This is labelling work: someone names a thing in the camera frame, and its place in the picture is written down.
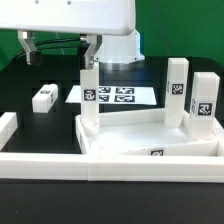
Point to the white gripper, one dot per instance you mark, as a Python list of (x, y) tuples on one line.
[(102, 17)]

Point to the white desk top tray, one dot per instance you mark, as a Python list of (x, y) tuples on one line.
[(143, 133)]

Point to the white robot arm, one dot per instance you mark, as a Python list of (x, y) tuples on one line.
[(120, 50)]

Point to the fiducial marker plate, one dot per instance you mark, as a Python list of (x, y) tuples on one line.
[(117, 95)]

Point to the white U-shaped obstacle fence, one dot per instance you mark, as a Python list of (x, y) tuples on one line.
[(90, 167)]

